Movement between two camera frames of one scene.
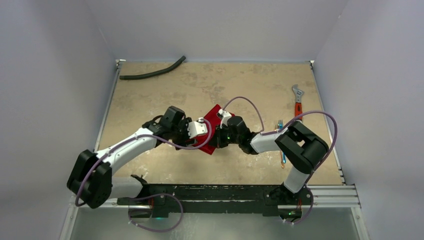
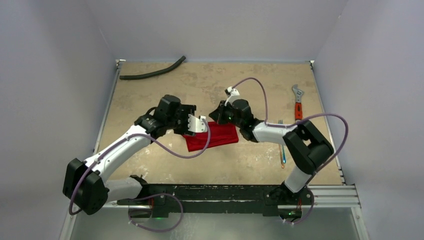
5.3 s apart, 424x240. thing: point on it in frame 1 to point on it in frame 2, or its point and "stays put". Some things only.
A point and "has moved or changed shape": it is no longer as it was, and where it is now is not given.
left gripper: [184, 124] to [185, 110]
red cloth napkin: [214, 120] has moved or changed shape
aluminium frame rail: [342, 195] stays put
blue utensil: [280, 124] stays put
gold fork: [276, 129] stays put
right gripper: [218, 139] to [218, 112]
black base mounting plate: [246, 199] stays put
